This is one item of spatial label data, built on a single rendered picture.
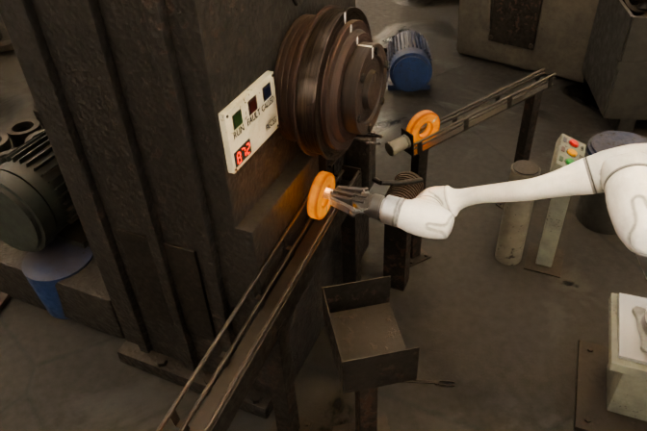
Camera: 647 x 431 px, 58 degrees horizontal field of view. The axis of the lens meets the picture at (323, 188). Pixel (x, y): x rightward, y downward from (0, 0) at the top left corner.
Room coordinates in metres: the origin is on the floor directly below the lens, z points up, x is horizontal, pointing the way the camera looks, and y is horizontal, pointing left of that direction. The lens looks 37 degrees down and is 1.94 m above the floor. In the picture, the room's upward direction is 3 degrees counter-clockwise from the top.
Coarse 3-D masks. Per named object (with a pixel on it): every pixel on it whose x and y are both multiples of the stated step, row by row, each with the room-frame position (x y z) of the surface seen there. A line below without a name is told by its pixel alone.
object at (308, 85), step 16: (336, 16) 1.62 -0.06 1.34; (352, 16) 1.68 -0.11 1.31; (320, 32) 1.56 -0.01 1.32; (336, 32) 1.57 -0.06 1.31; (320, 48) 1.51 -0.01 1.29; (304, 64) 1.49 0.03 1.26; (320, 64) 1.47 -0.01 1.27; (304, 80) 1.47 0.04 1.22; (320, 80) 1.46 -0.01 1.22; (304, 96) 1.45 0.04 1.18; (320, 96) 1.45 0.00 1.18; (304, 112) 1.44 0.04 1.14; (320, 112) 1.45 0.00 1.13; (304, 128) 1.45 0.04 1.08; (320, 128) 1.44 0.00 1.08; (304, 144) 1.48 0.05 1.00; (320, 144) 1.44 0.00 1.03
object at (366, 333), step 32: (352, 288) 1.17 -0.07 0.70; (384, 288) 1.18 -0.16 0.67; (352, 320) 1.13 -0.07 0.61; (384, 320) 1.12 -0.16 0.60; (352, 352) 1.02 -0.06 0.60; (384, 352) 1.02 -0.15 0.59; (416, 352) 0.93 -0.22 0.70; (352, 384) 0.90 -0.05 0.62; (384, 384) 0.92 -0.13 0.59; (384, 416) 1.18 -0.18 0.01
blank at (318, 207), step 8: (320, 176) 1.45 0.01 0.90; (328, 176) 1.46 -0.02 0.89; (312, 184) 1.42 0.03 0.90; (320, 184) 1.42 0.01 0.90; (328, 184) 1.46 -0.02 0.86; (312, 192) 1.40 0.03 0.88; (320, 192) 1.40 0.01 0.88; (312, 200) 1.39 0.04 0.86; (320, 200) 1.40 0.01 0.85; (328, 200) 1.46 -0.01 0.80; (312, 208) 1.38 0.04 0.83; (320, 208) 1.40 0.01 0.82; (328, 208) 1.46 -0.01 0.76; (312, 216) 1.39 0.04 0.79; (320, 216) 1.40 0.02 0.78
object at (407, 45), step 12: (396, 36) 3.95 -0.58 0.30; (408, 36) 3.89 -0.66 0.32; (420, 36) 3.88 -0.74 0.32; (396, 48) 3.72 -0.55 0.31; (408, 48) 3.68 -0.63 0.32; (420, 48) 3.69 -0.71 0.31; (396, 60) 3.60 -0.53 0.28; (408, 60) 3.57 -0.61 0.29; (420, 60) 3.56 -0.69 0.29; (396, 72) 3.58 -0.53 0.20; (408, 72) 3.57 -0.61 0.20; (420, 72) 3.56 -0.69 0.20; (396, 84) 3.58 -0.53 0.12; (408, 84) 3.57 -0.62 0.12; (420, 84) 3.56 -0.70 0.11
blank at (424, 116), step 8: (424, 112) 2.02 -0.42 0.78; (432, 112) 2.04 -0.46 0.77; (416, 120) 1.99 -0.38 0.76; (424, 120) 2.00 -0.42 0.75; (432, 120) 2.02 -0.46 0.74; (408, 128) 1.99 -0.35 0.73; (416, 128) 1.98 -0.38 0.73; (432, 128) 2.02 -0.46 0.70; (416, 136) 1.98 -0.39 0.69; (424, 136) 2.01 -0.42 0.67; (416, 144) 1.99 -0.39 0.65
